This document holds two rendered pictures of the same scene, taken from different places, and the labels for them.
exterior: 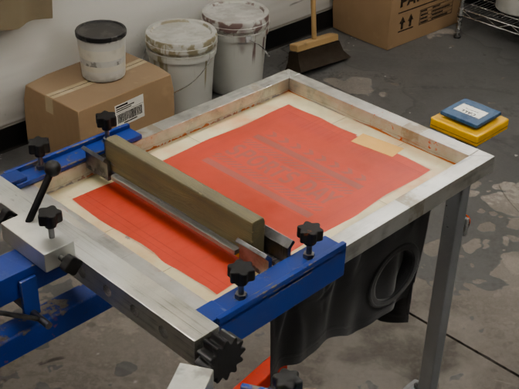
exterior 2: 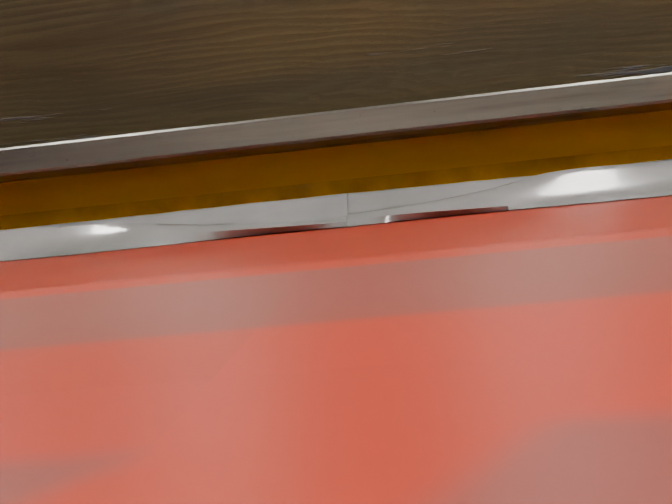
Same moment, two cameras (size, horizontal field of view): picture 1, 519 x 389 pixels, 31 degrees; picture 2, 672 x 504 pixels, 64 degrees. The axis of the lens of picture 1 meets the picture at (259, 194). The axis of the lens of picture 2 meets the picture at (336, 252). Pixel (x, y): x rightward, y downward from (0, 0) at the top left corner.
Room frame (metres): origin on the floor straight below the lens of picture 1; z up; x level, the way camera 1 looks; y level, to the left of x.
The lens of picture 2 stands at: (1.63, -0.01, 0.96)
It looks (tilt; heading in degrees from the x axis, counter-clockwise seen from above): 5 degrees down; 140
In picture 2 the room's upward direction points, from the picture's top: 6 degrees counter-clockwise
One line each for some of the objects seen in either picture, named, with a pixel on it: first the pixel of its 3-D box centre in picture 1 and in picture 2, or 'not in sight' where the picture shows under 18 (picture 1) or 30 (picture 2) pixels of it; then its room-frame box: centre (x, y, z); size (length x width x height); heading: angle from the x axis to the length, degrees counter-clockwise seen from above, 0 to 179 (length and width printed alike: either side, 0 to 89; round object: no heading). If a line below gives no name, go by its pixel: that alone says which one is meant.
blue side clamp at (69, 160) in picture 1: (76, 165); not in sight; (1.63, 0.37, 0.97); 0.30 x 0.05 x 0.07; 136
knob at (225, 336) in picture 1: (213, 351); not in sight; (1.04, 0.06, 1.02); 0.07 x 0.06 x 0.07; 136
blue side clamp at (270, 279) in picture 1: (275, 289); not in sight; (1.24, -0.03, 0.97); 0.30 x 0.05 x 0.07; 136
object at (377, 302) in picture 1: (340, 280); not in sight; (1.52, -0.17, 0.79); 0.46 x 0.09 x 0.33; 136
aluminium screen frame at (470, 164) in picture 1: (258, 177); not in sight; (1.61, 0.00, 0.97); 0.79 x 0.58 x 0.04; 136
